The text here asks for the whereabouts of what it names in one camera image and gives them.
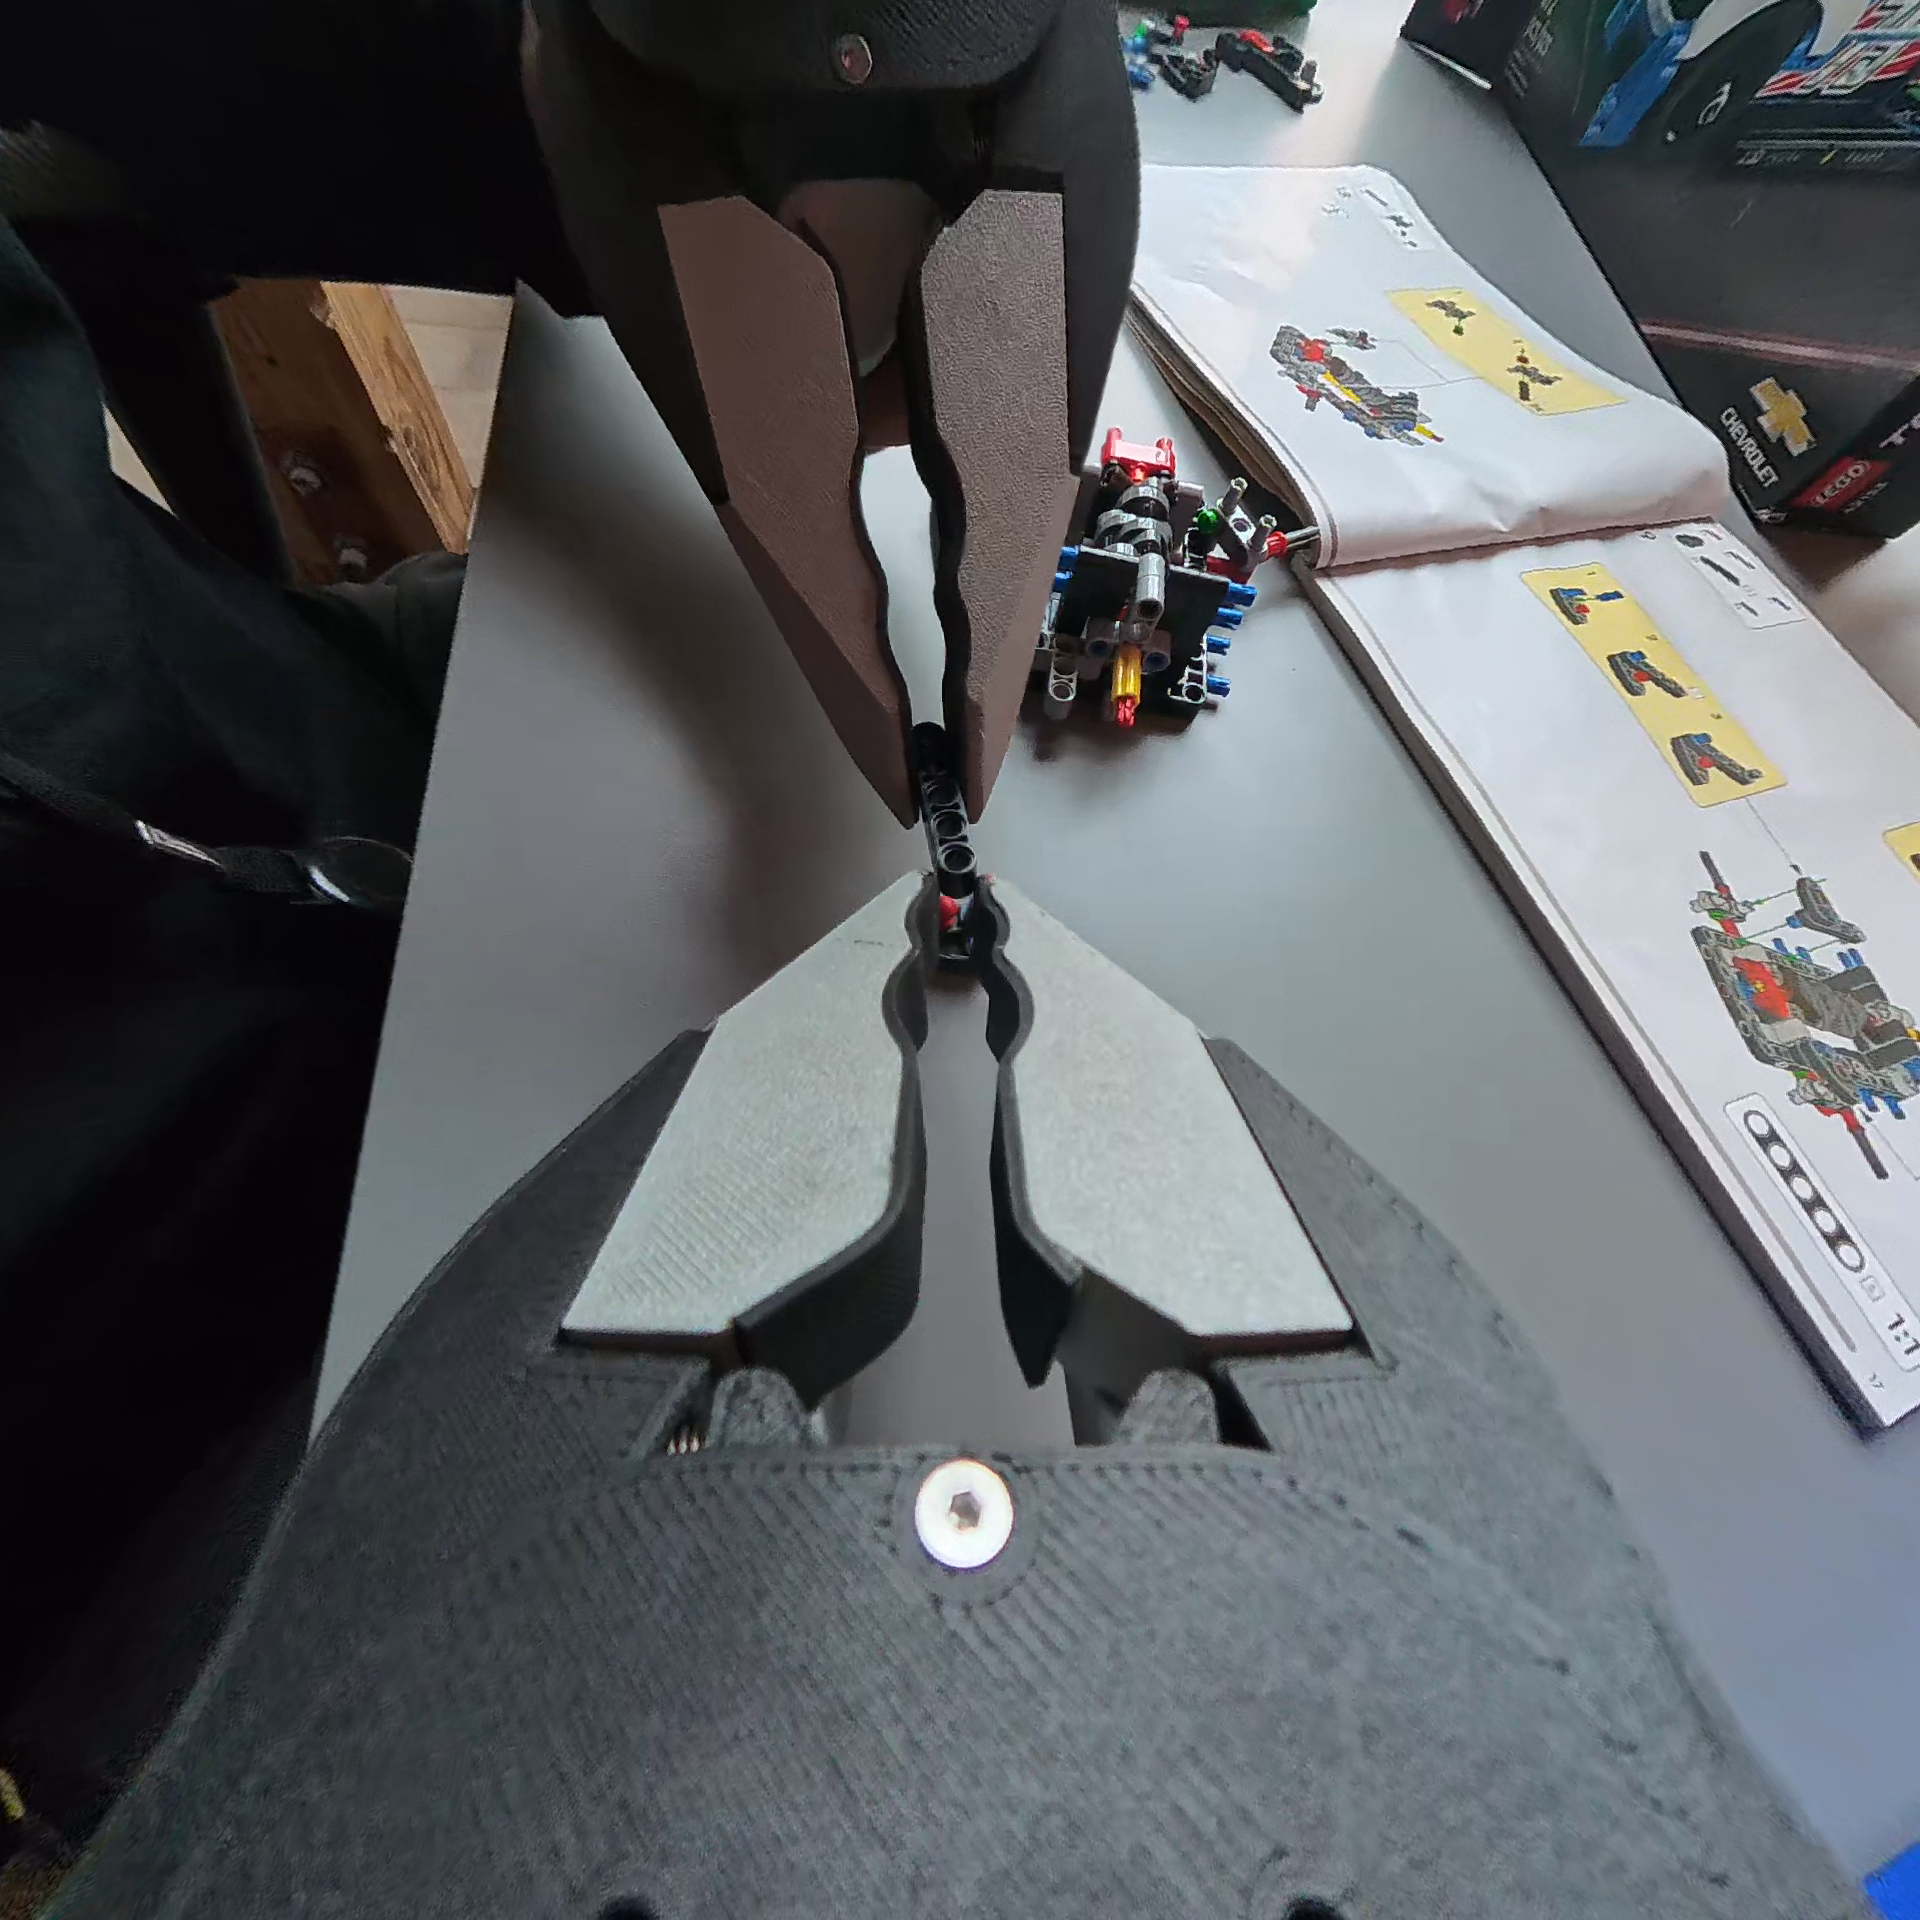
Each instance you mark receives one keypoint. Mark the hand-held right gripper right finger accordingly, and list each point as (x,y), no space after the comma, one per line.
(1153,1188)

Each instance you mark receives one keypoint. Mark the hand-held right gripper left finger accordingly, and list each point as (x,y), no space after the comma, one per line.
(765,1188)

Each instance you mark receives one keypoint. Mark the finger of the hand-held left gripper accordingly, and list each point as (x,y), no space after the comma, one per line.
(781,452)
(1005,452)

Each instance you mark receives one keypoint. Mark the black lego connector blue pins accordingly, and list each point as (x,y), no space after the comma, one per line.
(967,939)

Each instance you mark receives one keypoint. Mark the black lego beam with holes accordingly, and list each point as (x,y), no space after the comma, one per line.
(950,811)

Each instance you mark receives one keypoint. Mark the person's left forearm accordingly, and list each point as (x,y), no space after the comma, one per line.
(301,151)

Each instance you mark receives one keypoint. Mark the lego chassis assembly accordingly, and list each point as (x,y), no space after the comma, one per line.
(1153,585)

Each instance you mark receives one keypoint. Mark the pile of loose lego pieces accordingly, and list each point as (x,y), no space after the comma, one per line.
(1229,61)

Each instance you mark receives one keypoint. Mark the lego instruction booklet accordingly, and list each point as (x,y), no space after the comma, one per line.
(1574,675)

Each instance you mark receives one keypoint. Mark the lego set box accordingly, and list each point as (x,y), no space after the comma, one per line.
(1727,227)

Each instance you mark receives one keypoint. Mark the blue plastic storage bin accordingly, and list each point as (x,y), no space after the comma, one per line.
(1898,1853)

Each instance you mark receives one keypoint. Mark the wooden frame with bolts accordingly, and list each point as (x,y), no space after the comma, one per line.
(362,435)

